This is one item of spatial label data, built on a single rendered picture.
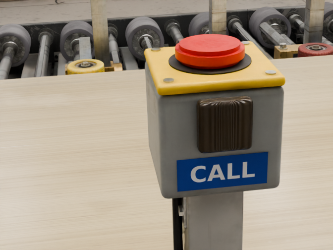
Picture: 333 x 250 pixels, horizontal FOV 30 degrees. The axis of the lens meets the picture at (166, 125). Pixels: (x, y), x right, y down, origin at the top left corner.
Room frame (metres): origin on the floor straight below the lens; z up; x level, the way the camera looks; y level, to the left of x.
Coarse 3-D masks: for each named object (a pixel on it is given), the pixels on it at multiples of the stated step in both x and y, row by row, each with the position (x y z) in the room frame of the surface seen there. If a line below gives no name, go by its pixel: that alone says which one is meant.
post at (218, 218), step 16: (240, 192) 0.33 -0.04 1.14; (176, 208) 0.34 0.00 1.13; (192, 208) 0.32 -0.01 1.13; (208, 208) 0.33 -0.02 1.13; (224, 208) 0.33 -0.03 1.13; (240, 208) 0.33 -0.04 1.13; (176, 224) 0.34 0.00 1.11; (192, 224) 0.32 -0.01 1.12; (208, 224) 0.33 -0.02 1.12; (224, 224) 0.33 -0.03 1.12; (240, 224) 0.33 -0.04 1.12; (176, 240) 0.34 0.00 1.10; (192, 240) 0.32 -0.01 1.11; (208, 240) 0.33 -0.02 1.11; (224, 240) 0.33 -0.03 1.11; (240, 240) 0.33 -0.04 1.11
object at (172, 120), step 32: (160, 64) 0.34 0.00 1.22; (256, 64) 0.33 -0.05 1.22; (160, 96) 0.31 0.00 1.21; (192, 96) 0.31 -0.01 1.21; (224, 96) 0.31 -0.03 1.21; (256, 96) 0.31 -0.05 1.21; (160, 128) 0.31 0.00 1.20; (192, 128) 0.31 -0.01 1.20; (256, 128) 0.31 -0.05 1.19; (160, 160) 0.31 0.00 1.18; (192, 192) 0.31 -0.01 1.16; (224, 192) 0.31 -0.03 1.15
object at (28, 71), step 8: (296, 40) 2.00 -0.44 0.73; (120, 48) 1.93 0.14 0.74; (128, 48) 1.93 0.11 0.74; (32, 56) 1.88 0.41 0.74; (56, 56) 1.90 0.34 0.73; (128, 56) 1.85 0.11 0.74; (24, 64) 1.80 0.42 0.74; (32, 64) 1.80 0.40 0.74; (64, 64) 1.79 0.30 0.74; (128, 64) 1.76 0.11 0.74; (136, 64) 1.76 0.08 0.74; (24, 72) 1.73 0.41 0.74; (32, 72) 1.72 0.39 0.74; (64, 72) 1.71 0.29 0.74
